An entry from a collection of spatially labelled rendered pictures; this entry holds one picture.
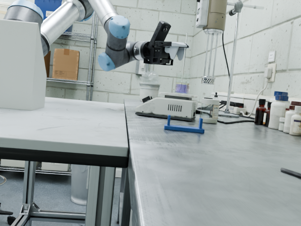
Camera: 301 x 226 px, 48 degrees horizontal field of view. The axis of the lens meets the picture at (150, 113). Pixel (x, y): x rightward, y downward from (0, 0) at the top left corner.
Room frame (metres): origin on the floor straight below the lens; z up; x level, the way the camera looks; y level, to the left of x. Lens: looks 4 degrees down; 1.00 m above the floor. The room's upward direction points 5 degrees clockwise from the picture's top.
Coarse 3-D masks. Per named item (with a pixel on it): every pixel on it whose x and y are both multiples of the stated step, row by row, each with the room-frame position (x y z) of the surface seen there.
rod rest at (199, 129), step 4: (168, 116) 0.84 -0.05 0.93; (168, 120) 0.84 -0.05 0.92; (200, 120) 0.83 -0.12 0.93; (164, 124) 0.86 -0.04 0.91; (168, 124) 0.84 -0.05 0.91; (200, 124) 0.83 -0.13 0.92; (164, 128) 0.83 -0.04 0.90; (168, 128) 0.83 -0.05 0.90; (172, 128) 0.83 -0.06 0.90; (176, 128) 0.83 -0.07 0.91; (180, 128) 0.83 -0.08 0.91; (184, 128) 0.83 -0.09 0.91; (188, 128) 0.83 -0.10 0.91; (192, 128) 0.83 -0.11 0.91; (196, 128) 0.84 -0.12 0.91; (200, 128) 0.83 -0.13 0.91; (196, 132) 0.83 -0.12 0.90; (200, 132) 0.83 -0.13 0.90
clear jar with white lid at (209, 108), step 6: (204, 102) 1.11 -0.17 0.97; (210, 102) 1.10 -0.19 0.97; (216, 102) 1.11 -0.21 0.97; (204, 108) 1.11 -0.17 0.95; (210, 108) 1.10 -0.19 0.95; (216, 108) 1.11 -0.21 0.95; (204, 114) 1.11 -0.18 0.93; (210, 114) 1.10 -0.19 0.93; (216, 114) 1.11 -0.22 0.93; (204, 120) 1.11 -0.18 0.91; (210, 120) 1.10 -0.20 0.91; (216, 120) 1.11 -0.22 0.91
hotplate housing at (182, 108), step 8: (168, 96) 1.15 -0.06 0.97; (176, 96) 1.14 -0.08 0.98; (144, 104) 1.15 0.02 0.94; (152, 104) 1.14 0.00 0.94; (160, 104) 1.13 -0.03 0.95; (168, 104) 1.13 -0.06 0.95; (176, 104) 1.12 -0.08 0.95; (184, 104) 1.11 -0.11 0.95; (192, 104) 1.11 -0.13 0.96; (136, 112) 1.16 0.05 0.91; (144, 112) 1.15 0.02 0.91; (152, 112) 1.14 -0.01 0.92; (160, 112) 1.13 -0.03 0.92; (168, 112) 1.13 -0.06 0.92; (176, 112) 1.12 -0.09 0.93; (184, 112) 1.11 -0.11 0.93; (192, 112) 1.11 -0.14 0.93; (184, 120) 1.13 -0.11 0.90
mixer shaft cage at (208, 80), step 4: (208, 36) 1.60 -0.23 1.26; (212, 36) 1.61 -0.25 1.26; (208, 40) 1.60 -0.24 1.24; (212, 40) 1.61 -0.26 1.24; (216, 40) 1.60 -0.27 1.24; (212, 44) 1.61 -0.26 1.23; (216, 44) 1.59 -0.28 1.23; (216, 48) 1.60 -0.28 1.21; (204, 68) 1.60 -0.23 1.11; (208, 68) 1.61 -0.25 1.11; (204, 72) 1.60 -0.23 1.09; (208, 72) 1.61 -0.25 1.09; (204, 76) 1.60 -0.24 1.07; (208, 76) 1.60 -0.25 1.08; (212, 76) 1.59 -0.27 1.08; (204, 80) 1.59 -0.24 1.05; (208, 80) 1.58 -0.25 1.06; (212, 80) 1.59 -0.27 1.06; (212, 84) 1.62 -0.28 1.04
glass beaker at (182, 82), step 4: (188, 72) 1.16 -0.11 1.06; (176, 76) 1.17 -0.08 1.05; (180, 76) 1.15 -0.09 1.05; (184, 76) 1.15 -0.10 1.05; (188, 76) 1.16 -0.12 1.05; (176, 80) 1.17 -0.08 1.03; (180, 80) 1.15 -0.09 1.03; (184, 80) 1.15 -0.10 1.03; (188, 80) 1.16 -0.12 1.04; (176, 84) 1.16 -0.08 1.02; (180, 84) 1.15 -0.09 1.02; (184, 84) 1.15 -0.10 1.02; (188, 84) 1.16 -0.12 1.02; (176, 88) 1.16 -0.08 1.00; (180, 88) 1.15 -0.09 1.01; (184, 88) 1.15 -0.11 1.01; (188, 88) 1.16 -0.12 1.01; (176, 92) 1.16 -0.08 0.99; (180, 92) 1.15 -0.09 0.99; (184, 92) 1.15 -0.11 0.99; (188, 92) 1.16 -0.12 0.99
